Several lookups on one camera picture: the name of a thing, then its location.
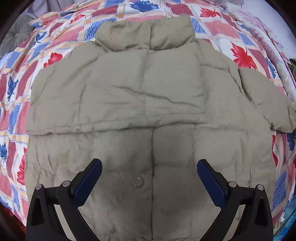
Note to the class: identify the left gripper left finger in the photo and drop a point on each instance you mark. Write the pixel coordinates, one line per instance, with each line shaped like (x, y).
(43, 222)

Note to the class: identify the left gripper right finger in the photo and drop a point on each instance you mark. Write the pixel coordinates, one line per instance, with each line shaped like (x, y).
(256, 221)

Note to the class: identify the khaki puffer jacket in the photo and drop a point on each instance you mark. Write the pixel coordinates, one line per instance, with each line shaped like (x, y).
(150, 100)

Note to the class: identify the pink floral folded blanket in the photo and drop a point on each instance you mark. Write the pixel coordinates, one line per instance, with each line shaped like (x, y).
(270, 43)

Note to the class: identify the olive green crumpled garment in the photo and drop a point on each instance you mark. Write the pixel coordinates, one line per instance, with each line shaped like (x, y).
(292, 66)

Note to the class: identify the leaf patterned patchwork quilt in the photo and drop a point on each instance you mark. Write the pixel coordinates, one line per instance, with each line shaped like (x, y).
(56, 33)

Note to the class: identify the round green pleated cushion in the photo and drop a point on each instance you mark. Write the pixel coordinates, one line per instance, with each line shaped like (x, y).
(18, 33)

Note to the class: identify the grey curtain left panel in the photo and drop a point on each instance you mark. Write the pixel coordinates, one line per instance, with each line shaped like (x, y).
(40, 7)

